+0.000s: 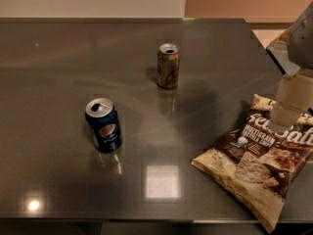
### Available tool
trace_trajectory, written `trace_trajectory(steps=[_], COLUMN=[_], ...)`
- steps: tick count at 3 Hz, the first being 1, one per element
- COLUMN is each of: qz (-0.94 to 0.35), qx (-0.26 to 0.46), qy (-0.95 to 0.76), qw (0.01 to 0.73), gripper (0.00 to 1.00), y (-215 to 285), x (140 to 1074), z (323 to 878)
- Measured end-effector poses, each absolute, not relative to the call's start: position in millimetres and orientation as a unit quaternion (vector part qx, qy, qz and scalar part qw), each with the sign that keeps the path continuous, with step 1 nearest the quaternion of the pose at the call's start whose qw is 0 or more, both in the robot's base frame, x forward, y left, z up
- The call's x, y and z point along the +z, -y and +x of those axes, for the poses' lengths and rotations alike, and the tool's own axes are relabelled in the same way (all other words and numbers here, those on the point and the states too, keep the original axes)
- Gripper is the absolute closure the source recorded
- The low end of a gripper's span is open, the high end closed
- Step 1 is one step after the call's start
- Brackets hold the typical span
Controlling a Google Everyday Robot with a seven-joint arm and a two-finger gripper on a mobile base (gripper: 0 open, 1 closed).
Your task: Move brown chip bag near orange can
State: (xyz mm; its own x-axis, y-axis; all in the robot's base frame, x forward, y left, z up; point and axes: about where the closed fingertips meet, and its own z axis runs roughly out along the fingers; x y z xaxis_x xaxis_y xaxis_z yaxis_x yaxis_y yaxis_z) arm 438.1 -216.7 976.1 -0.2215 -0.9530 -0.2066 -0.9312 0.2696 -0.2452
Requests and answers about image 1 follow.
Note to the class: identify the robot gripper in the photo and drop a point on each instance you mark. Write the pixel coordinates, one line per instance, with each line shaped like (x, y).
(302, 44)

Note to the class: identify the brown multigrain chip bag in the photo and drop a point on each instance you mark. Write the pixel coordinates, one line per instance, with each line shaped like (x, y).
(258, 165)

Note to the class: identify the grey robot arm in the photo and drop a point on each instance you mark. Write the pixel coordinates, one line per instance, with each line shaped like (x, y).
(300, 45)

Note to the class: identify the orange soda can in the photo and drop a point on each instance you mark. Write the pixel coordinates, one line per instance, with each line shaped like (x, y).
(168, 61)

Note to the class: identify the blue Pepsi can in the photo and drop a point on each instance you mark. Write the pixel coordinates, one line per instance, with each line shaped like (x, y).
(102, 118)

